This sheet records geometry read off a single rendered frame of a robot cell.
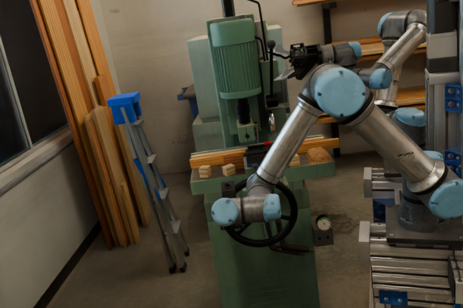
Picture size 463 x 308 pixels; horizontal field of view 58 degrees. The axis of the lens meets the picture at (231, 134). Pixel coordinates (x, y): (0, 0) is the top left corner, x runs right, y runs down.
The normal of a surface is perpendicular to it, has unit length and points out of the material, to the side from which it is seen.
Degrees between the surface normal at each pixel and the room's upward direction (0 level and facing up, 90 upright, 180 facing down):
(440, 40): 90
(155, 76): 90
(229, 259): 90
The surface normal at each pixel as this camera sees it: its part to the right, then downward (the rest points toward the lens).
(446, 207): 0.07, 0.37
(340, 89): -0.12, 0.19
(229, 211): -0.07, -0.20
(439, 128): -0.32, 0.31
